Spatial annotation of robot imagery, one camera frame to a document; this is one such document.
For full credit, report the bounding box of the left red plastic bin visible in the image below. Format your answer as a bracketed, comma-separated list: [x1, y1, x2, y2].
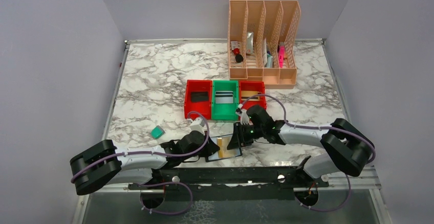
[184, 79, 212, 120]

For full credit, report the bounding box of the small green eraser block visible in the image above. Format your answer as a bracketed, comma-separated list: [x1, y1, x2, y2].
[150, 125, 165, 139]

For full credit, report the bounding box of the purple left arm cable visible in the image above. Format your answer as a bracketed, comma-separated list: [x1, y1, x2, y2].
[70, 111, 210, 184]

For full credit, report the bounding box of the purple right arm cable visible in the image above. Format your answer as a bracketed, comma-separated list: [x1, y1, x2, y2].
[237, 94, 376, 213]

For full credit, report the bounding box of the pink highlighter pen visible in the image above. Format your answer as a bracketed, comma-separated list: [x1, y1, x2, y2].
[278, 46, 285, 68]

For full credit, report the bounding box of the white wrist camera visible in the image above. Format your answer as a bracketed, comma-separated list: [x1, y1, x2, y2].
[189, 117, 207, 135]
[235, 108, 250, 125]

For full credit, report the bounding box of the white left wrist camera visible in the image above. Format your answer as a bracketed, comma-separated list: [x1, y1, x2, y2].
[189, 117, 207, 135]

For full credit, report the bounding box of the right red plastic bin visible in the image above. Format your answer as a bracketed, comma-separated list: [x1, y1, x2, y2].
[238, 81, 267, 109]

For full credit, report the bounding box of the black leather card holder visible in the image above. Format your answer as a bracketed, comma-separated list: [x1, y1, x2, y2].
[205, 134, 242, 162]

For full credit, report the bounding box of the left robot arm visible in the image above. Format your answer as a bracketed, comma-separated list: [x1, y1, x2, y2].
[70, 131, 220, 195]

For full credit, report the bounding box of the grey white tube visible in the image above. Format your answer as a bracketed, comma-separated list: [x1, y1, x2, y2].
[246, 32, 254, 55]

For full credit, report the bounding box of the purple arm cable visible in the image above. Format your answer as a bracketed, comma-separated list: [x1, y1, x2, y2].
[237, 94, 376, 213]
[70, 111, 210, 184]

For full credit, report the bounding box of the peach plastic file organizer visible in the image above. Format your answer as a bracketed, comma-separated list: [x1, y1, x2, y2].
[227, 0, 301, 89]

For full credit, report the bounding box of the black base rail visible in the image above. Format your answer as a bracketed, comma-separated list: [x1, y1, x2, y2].
[128, 166, 329, 202]

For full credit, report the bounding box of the light blue glue stick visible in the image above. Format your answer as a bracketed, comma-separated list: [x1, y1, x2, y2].
[266, 54, 273, 68]

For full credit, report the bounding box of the gold card in bin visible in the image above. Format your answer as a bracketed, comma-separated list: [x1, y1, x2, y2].
[240, 90, 261, 102]

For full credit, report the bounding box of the green plastic bin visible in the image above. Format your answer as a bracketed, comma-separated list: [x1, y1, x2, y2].
[211, 80, 239, 121]

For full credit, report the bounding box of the black round cap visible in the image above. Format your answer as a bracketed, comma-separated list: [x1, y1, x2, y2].
[235, 54, 244, 63]

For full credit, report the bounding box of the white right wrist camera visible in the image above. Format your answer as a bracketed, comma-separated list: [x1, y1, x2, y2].
[235, 108, 250, 125]

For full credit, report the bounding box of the red round cap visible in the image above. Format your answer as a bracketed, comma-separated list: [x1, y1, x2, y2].
[232, 48, 240, 56]

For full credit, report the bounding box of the silver striped card in bin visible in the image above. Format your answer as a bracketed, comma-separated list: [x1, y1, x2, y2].
[214, 91, 234, 104]

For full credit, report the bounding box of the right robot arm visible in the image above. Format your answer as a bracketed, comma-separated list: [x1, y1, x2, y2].
[226, 105, 375, 179]

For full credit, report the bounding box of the red plastic bin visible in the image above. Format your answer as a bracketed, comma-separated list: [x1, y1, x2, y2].
[184, 79, 212, 120]
[238, 81, 267, 109]

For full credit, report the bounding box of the black card in bin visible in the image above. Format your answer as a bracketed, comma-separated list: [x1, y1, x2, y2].
[190, 92, 209, 103]

